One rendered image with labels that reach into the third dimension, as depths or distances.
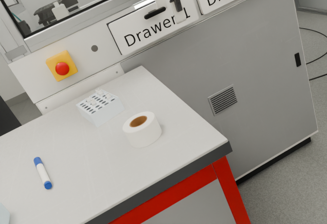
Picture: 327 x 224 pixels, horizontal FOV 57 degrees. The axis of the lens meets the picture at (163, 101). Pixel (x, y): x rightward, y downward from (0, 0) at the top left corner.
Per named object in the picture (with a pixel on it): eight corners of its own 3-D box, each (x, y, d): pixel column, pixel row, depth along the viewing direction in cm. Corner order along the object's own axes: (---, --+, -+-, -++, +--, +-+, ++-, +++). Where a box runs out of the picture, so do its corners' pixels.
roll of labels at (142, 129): (166, 124, 63) (159, 109, 62) (154, 146, 58) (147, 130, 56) (138, 128, 67) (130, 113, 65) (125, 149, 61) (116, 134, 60)
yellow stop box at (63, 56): (78, 72, 94) (67, 52, 91) (57, 83, 93) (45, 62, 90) (77, 68, 99) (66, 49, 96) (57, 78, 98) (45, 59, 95)
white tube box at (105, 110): (125, 109, 78) (118, 96, 76) (97, 128, 75) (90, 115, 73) (107, 99, 88) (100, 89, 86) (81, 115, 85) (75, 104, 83)
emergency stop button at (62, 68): (71, 72, 92) (64, 60, 90) (59, 78, 91) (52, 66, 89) (71, 70, 94) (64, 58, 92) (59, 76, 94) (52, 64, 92)
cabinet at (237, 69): (324, 140, 147) (294, -26, 113) (135, 254, 132) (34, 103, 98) (225, 85, 232) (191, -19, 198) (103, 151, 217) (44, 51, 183)
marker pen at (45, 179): (54, 186, 60) (49, 180, 59) (46, 191, 59) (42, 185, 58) (42, 160, 71) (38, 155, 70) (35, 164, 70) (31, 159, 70)
